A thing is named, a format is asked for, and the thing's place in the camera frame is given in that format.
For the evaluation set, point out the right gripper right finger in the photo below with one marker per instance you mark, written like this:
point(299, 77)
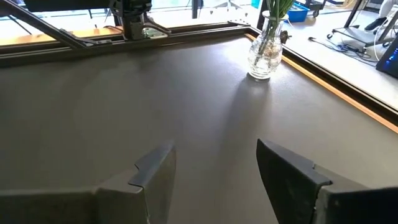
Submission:
point(311, 199)

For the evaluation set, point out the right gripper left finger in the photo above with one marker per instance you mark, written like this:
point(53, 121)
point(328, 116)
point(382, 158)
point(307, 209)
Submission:
point(93, 205)

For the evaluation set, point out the magenta artificial flower bunch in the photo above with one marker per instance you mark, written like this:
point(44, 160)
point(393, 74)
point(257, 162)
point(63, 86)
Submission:
point(276, 7)

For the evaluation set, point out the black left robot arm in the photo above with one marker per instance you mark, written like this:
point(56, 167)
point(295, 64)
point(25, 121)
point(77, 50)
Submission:
point(130, 7)

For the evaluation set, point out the clear glass vase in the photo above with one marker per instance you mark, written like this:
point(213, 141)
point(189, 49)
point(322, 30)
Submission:
point(264, 65)

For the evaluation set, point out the black table mat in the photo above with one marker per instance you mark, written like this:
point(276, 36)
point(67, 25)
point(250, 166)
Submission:
point(124, 109)

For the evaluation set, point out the dark screen with blue lights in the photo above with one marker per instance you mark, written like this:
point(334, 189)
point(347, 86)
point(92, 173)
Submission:
point(390, 62)

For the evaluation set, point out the black rolling stand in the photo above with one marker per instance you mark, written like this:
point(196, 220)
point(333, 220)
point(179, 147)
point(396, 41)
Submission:
point(351, 32)

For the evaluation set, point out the blue plastic bin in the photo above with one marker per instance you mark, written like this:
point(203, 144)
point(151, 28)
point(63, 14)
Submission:
point(297, 14)

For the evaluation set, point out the person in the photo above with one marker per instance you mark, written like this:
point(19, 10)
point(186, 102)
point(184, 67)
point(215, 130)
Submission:
point(376, 24)

